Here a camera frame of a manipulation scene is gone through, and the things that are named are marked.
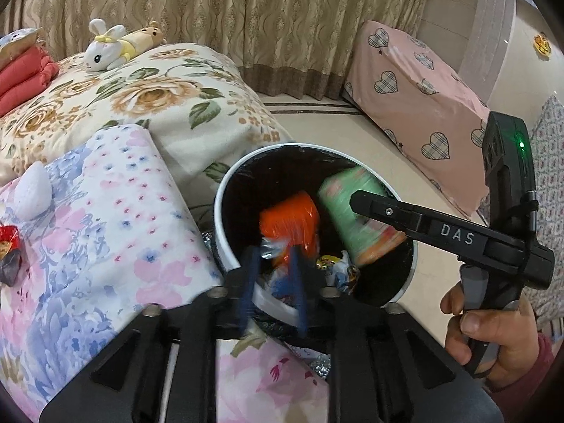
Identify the beige patterned curtain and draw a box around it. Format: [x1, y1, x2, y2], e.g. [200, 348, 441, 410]
[1, 0, 427, 98]

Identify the white printed snack bag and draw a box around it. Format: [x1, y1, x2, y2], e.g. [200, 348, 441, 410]
[317, 250, 360, 294]

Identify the person right hand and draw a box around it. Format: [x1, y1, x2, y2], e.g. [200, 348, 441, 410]
[441, 284, 539, 390]

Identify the pink blue floral blanket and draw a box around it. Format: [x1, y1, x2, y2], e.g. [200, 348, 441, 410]
[0, 123, 332, 423]

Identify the pink sleeve forearm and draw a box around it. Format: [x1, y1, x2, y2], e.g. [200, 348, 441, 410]
[486, 332, 554, 422]

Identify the beige floral quilt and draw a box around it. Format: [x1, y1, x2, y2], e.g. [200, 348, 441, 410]
[1, 43, 292, 225]

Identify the white plastic bag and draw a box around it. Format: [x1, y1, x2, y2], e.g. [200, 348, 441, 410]
[253, 264, 297, 317]

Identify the blue patterned pillow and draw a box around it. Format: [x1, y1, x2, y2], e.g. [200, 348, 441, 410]
[0, 28, 45, 70]

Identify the red black snack wrapper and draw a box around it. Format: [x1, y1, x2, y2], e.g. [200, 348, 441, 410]
[0, 225, 23, 287]

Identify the white plush rabbit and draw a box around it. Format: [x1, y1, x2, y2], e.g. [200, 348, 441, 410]
[83, 18, 136, 72]

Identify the orange foil snack wrapper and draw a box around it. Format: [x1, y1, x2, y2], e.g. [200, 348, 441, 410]
[259, 191, 319, 269]

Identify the pink heart covered furniture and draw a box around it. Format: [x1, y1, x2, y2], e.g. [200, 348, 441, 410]
[344, 21, 489, 216]

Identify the red folded blanket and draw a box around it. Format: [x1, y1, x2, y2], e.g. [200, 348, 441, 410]
[0, 46, 59, 116]

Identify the green juice carton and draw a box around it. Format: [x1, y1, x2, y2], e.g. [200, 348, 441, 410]
[318, 167, 406, 268]

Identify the white round trash bin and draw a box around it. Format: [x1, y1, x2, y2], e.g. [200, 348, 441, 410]
[211, 143, 418, 330]

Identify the small brown plush bear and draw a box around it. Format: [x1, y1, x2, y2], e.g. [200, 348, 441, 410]
[119, 21, 166, 61]

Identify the white foam ball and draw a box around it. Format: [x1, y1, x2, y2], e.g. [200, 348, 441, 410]
[12, 161, 53, 221]

